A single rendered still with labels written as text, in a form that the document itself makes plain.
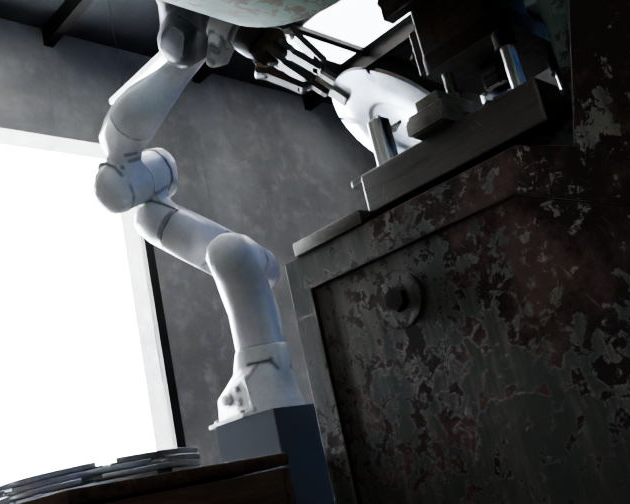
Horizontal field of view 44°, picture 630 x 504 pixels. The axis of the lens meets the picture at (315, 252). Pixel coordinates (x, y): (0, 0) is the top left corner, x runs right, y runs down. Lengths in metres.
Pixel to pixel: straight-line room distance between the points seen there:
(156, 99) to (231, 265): 0.39
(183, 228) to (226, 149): 5.82
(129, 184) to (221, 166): 5.68
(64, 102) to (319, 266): 5.74
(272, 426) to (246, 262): 0.34
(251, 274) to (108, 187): 0.37
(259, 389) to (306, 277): 0.51
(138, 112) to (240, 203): 5.70
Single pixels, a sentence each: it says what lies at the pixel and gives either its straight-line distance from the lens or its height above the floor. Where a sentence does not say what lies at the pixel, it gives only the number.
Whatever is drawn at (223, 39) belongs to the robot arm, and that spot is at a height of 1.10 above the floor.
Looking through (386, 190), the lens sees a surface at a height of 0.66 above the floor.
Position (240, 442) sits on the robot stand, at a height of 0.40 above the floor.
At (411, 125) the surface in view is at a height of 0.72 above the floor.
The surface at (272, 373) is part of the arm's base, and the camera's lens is 1.62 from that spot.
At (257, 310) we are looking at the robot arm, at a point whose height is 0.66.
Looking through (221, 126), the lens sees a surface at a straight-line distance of 7.66.
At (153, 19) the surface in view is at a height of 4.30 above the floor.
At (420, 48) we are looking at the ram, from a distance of 1.35.
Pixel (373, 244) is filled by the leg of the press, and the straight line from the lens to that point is 1.06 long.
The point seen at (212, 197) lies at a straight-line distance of 7.18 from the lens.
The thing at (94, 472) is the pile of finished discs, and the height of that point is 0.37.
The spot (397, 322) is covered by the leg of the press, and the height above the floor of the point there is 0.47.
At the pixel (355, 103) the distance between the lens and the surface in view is 1.46.
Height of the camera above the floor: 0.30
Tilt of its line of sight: 16 degrees up
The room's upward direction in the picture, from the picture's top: 13 degrees counter-clockwise
